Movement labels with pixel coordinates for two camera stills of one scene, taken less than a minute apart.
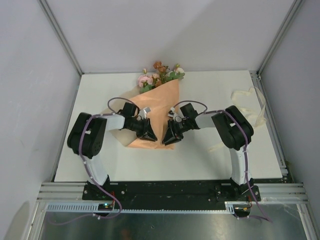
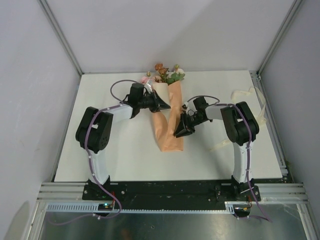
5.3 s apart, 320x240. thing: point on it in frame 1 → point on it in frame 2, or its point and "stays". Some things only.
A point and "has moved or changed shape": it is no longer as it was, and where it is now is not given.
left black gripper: x=149 y=135 → x=158 y=103
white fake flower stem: x=178 y=73 stays
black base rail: x=162 y=195 stays
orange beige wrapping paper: x=160 y=101 has moved or changed shape
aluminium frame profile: x=61 y=192 stays
